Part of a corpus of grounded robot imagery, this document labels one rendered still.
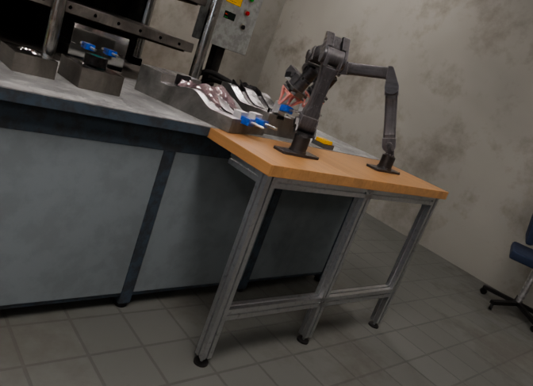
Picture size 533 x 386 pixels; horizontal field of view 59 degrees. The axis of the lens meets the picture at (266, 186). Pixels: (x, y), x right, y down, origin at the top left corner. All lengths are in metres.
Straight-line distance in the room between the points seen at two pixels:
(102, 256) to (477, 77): 3.63
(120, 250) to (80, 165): 0.39
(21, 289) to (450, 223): 3.59
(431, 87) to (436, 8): 0.76
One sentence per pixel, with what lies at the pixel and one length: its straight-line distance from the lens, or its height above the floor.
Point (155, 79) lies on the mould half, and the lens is 1.98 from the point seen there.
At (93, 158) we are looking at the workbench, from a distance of 1.63.
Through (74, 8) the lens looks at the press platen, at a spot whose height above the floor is 1.02.
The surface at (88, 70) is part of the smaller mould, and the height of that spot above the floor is 0.86.
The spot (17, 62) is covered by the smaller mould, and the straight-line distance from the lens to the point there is 1.68.
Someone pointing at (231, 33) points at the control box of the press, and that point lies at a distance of 2.88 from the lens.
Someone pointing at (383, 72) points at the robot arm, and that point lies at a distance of 2.24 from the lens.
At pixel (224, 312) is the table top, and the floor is 0.23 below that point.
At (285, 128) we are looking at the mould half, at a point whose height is 0.84.
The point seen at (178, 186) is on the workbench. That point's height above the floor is 0.54.
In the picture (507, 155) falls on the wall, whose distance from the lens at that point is 4.36.
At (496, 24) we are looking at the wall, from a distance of 4.69.
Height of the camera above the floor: 1.09
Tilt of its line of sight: 14 degrees down
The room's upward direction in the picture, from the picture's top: 20 degrees clockwise
